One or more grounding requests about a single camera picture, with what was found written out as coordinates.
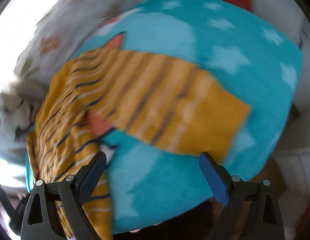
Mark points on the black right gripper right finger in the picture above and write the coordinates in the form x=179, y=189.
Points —
x=264, y=219

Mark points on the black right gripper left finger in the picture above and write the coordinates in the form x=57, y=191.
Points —
x=41, y=219

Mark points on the yellow striped knit sweater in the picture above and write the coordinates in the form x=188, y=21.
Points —
x=157, y=113

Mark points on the white leaf print pillow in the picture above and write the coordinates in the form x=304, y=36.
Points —
x=36, y=38

